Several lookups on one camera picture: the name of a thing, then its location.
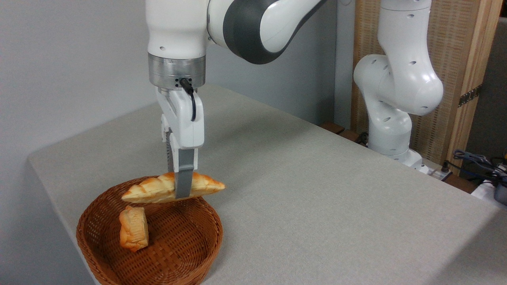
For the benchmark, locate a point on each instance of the grey tablecloth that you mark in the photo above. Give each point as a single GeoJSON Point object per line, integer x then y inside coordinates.
{"type": "Point", "coordinates": [336, 221]}

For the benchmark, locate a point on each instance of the brown wicker basket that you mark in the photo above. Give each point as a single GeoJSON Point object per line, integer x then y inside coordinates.
{"type": "Point", "coordinates": [180, 241]}

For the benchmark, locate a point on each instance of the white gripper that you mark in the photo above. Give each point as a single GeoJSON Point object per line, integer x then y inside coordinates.
{"type": "Point", "coordinates": [186, 122]}

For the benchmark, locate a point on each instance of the long braided bread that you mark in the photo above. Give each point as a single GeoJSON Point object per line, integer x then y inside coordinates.
{"type": "Point", "coordinates": [150, 192]}

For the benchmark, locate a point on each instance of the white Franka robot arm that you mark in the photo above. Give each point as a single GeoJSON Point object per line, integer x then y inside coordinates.
{"type": "Point", "coordinates": [174, 23]}

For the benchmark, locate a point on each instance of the white box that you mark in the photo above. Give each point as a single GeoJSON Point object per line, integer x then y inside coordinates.
{"type": "Point", "coordinates": [485, 192]}

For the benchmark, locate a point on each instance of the small square bread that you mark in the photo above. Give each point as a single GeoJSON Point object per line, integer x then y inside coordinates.
{"type": "Point", "coordinates": [134, 229]}

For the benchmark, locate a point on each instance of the wooden woven screen panel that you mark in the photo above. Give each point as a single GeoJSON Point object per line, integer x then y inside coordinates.
{"type": "Point", "coordinates": [455, 47]}

